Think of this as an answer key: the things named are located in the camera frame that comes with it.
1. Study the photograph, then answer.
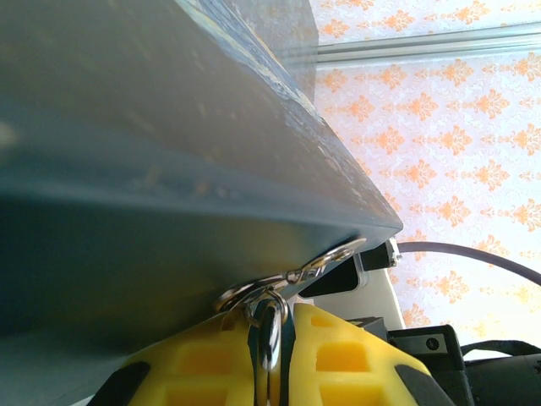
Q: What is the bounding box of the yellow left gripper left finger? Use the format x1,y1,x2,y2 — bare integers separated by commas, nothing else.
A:
87,310,265,406

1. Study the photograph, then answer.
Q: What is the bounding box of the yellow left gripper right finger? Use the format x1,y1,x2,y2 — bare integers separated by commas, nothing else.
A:
278,302,456,406

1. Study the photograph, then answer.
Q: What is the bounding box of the silver key ring with clasp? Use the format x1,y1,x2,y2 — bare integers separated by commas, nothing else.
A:
213,236,369,327

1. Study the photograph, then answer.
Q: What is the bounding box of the blue painted tin box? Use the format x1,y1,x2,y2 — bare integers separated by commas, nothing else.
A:
0,0,405,406

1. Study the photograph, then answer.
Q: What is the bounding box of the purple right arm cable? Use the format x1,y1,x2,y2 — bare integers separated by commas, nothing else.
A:
396,240,541,289

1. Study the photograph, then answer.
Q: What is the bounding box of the aluminium corner post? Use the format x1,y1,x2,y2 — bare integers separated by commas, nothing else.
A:
276,21,541,72

